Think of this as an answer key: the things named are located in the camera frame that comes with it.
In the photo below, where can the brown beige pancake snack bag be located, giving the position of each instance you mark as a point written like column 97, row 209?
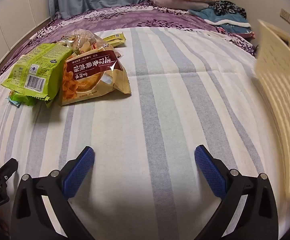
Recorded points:
column 89, row 80

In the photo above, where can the blue fleece garment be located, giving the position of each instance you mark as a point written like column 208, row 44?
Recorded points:
column 222, row 20

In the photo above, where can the yellow snack packet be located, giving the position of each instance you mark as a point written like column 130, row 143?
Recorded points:
column 116, row 38

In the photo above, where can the green snack packet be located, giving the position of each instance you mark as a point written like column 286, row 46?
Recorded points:
column 24, row 100
column 34, row 67

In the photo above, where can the purple floral blanket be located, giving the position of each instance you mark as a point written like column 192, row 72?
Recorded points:
column 134, row 17

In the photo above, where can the striped bed sheet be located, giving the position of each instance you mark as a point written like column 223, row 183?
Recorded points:
column 172, row 105

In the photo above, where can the cream plastic basket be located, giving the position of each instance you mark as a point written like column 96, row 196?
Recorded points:
column 280, row 80

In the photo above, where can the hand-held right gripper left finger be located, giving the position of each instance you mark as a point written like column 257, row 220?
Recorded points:
column 81, row 167

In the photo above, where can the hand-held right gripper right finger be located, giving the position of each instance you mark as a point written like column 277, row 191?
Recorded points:
column 208, row 170

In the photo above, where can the clear cookie bag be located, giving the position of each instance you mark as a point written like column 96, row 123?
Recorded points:
column 82, row 41

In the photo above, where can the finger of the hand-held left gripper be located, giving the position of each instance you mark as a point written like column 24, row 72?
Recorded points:
column 7, row 167

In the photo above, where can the pink cloth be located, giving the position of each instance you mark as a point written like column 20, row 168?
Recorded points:
column 250, row 35

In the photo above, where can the leopard print scarf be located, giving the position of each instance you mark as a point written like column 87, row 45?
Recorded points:
column 228, row 8

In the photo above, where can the white wardrobe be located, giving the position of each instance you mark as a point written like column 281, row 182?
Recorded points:
column 14, row 17

